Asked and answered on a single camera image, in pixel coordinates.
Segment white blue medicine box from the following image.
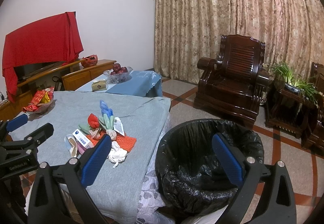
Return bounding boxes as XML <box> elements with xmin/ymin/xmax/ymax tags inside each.
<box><xmin>72</xmin><ymin>129</ymin><xmax>94</xmax><ymax>149</ymax></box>

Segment glass fruit bowl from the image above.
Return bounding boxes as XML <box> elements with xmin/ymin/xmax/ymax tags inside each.
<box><xmin>103</xmin><ymin>66</ymin><xmax>133</xmax><ymax>84</ymax></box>

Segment snack bowl with red packets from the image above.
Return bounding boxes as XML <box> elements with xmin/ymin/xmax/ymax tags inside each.
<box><xmin>22</xmin><ymin>87</ymin><xmax>54</xmax><ymax>114</ymax></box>

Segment blue plastic bag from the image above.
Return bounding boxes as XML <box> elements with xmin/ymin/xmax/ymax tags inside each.
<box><xmin>99</xmin><ymin>100</ymin><xmax>113</xmax><ymax>118</ymax></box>

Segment red cloth over television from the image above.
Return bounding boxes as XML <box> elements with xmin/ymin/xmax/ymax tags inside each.
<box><xmin>2</xmin><ymin>12</ymin><xmax>83</xmax><ymax>102</ymax></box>

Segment blue white paper cup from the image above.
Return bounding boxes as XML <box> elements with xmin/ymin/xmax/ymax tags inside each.
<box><xmin>64</xmin><ymin>134</ymin><xmax>78</xmax><ymax>158</ymax></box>

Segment red apples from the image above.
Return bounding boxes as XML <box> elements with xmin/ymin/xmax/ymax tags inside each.
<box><xmin>110</xmin><ymin>63</ymin><xmax>129</xmax><ymax>75</ymax></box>

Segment pink face mask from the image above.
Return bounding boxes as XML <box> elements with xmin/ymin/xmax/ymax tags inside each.
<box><xmin>77</xmin><ymin>142</ymin><xmax>87</xmax><ymax>155</ymax></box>

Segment orange foam net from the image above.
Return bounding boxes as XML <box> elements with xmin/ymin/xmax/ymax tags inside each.
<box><xmin>113</xmin><ymin>134</ymin><xmax>137</xmax><ymax>153</ymax></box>
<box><xmin>86</xmin><ymin>134</ymin><xmax>103</xmax><ymax>146</ymax></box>

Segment red plastic bag on cabinet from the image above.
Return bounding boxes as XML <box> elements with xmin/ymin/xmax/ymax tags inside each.
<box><xmin>81</xmin><ymin>54</ymin><xmax>98</xmax><ymax>68</ymax></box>

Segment dark wooden armchair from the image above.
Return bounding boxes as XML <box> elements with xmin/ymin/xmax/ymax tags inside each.
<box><xmin>194</xmin><ymin>35</ymin><xmax>270</xmax><ymax>129</ymax></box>
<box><xmin>302</xmin><ymin>62</ymin><xmax>323</xmax><ymax>156</ymax></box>

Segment pink crumpled wrapper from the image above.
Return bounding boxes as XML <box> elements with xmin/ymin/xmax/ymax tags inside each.
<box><xmin>89</xmin><ymin>128</ymin><xmax>102</xmax><ymax>140</ymax></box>

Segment black bin with liner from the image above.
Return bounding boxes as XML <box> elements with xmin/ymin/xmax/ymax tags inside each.
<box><xmin>155</xmin><ymin>119</ymin><xmax>264</xmax><ymax>223</ymax></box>

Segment red plastic bag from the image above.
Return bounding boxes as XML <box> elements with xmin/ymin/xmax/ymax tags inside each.
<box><xmin>81</xmin><ymin>54</ymin><xmax>98</xmax><ymax>68</ymax></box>
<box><xmin>87</xmin><ymin>113</ymin><xmax>100</xmax><ymax>129</ymax></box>

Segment wooden TV cabinet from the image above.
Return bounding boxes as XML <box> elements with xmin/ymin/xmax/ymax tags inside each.
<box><xmin>1</xmin><ymin>59</ymin><xmax>116</xmax><ymax>120</ymax></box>

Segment white tube with label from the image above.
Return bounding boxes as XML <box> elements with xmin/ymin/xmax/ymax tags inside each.
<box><xmin>113</xmin><ymin>117</ymin><xmax>125</xmax><ymax>136</ymax></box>

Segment grey-blue table cloth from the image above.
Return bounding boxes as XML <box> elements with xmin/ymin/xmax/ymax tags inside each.
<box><xmin>11</xmin><ymin>91</ymin><xmax>170</xmax><ymax>223</ymax></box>

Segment dark wooden side table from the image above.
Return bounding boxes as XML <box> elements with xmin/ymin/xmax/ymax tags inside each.
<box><xmin>265</xmin><ymin>80</ymin><xmax>316</xmax><ymax>139</ymax></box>

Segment blue coffee table cloth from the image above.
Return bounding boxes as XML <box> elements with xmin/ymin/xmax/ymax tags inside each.
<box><xmin>77</xmin><ymin>70</ymin><xmax>163</xmax><ymax>97</ymax></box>

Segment tissue box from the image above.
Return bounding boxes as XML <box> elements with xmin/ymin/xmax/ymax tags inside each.
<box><xmin>91</xmin><ymin>79</ymin><xmax>108</xmax><ymax>92</ymax></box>

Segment potted green plant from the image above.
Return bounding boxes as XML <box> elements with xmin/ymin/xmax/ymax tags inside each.
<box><xmin>270</xmin><ymin>61</ymin><xmax>318</xmax><ymax>104</ymax></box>

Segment beige floral curtain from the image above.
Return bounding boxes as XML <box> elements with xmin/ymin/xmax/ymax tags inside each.
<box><xmin>154</xmin><ymin>0</ymin><xmax>323</xmax><ymax>83</ymax></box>

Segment green rubber glove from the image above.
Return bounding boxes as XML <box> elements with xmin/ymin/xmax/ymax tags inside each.
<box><xmin>78</xmin><ymin>123</ymin><xmax>92</xmax><ymax>135</ymax></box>
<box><xmin>98</xmin><ymin>114</ymin><xmax>115</xmax><ymax>130</ymax></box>

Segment black television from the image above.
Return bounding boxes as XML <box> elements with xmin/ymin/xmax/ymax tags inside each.
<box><xmin>14</xmin><ymin>61</ymin><xmax>63</xmax><ymax>82</ymax></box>

